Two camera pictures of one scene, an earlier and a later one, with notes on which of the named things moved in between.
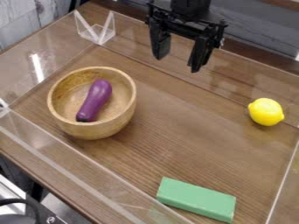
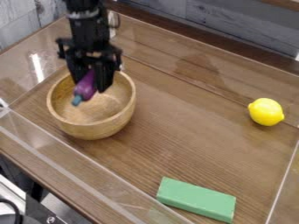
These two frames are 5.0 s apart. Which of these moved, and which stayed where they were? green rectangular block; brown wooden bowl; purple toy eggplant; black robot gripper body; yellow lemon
Moved: black robot gripper body; purple toy eggplant
Stayed: yellow lemon; green rectangular block; brown wooden bowl
